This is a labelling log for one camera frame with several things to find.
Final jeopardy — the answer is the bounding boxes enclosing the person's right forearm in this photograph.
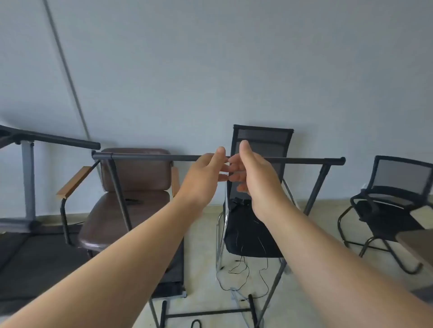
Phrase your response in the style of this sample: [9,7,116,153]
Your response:
[253,206,433,328]

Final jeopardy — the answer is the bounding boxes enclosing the grey black treadmill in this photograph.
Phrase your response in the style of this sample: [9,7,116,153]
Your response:
[0,124,188,315]

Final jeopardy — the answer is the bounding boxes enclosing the person's left forearm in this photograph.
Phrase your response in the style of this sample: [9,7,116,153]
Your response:
[0,197,204,328]

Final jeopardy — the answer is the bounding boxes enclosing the black metal clothes rack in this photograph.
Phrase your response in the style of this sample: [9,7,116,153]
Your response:
[91,150,346,328]

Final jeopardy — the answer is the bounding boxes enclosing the black mesh chair chrome frame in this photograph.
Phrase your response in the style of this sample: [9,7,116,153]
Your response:
[216,124,300,274]

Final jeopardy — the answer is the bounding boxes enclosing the person's left hand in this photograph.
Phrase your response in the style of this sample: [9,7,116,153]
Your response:
[174,146,231,212]

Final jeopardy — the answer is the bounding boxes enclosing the brown leather armchair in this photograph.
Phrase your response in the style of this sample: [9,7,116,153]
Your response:
[55,147,182,261]

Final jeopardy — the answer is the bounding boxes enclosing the grey wall conduit pipe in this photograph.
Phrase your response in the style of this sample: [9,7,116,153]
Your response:
[41,0,92,142]

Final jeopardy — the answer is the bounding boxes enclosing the person's right hand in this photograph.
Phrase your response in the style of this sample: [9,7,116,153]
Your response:
[227,140,299,223]

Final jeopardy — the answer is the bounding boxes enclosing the thin black cable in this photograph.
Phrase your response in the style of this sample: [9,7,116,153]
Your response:
[258,256,271,300]
[216,255,251,293]

